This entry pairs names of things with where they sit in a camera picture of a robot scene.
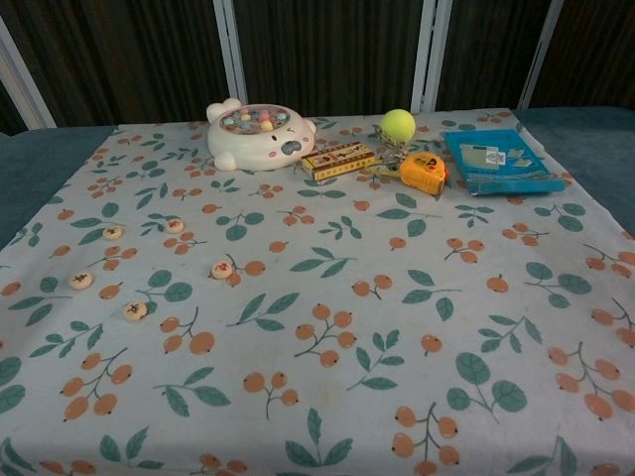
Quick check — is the floral fruit print tablecloth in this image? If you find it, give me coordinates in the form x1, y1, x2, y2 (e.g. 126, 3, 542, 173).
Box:
0, 107, 635, 476

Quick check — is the yellow red card box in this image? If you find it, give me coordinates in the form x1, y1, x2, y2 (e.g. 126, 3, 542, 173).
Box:
300, 141, 376, 182

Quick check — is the white seal fishing toy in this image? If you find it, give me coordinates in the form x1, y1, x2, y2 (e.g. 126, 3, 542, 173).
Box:
205, 98, 318, 174

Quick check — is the yellow tape measure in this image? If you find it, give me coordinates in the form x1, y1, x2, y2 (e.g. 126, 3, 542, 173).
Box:
398, 152, 450, 194

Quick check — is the yellow tennis ball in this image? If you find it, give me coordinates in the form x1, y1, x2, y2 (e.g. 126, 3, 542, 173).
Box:
380, 108, 417, 145

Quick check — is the blue flat package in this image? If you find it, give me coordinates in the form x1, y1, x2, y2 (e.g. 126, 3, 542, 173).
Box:
443, 128, 568, 197

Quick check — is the blue velvet table cover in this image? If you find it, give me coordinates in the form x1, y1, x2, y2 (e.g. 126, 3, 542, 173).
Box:
0, 106, 635, 249

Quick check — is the metal keychain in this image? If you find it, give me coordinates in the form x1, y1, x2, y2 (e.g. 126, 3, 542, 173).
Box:
369, 126, 413, 178

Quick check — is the dark screen panel white frame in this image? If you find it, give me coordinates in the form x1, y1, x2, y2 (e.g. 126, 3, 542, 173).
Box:
0, 17, 56, 135
414, 0, 572, 113
215, 0, 443, 118
515, 0, 635, 110
0, 0, 249, 128

